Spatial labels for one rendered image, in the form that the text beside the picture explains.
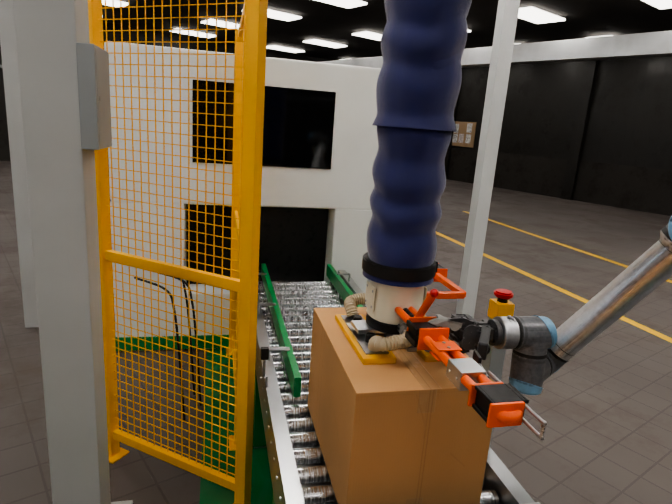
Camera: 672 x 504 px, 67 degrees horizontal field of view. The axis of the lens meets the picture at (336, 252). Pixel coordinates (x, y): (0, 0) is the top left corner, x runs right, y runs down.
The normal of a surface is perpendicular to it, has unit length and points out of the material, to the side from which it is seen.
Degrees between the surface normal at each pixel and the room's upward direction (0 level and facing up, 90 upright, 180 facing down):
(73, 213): 90
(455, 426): 90
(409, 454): 90
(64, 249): 90
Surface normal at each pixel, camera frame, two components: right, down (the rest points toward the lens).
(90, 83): 0.22, 0.25
